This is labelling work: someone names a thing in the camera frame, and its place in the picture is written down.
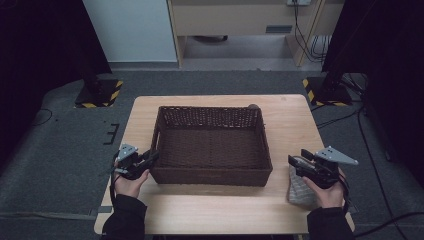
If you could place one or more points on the light wooden cabinet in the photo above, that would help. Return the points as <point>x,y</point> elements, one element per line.
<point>233,20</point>

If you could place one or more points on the white panel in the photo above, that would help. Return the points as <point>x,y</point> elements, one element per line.
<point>130,30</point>

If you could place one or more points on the grey tape strip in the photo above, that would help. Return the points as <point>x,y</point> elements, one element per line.
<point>354,209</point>
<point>105,209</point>

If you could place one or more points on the white power strip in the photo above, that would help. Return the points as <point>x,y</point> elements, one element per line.
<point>299,2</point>

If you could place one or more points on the person's right hand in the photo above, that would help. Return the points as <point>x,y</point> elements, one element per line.
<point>330,196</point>

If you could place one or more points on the black stand base striped edge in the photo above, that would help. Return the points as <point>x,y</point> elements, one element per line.
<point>328,93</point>
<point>100,96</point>

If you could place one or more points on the brown woven basket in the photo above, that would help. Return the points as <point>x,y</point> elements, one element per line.
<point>210,150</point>

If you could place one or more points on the black round table grommet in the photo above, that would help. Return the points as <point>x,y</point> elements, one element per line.
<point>253,106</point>

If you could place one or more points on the grey cabinet label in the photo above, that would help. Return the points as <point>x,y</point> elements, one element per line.
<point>279,29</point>

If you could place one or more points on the person's left hand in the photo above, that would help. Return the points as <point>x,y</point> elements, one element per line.
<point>128,188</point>

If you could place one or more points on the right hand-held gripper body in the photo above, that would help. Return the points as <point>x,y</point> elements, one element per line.
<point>325,173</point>

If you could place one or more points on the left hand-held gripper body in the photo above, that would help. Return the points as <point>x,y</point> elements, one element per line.
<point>128,151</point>

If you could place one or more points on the black curtain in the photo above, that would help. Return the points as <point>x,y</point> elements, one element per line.
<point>393,66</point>
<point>33,50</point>

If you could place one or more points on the grey striped cloth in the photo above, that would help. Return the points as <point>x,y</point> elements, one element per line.
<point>300,191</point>

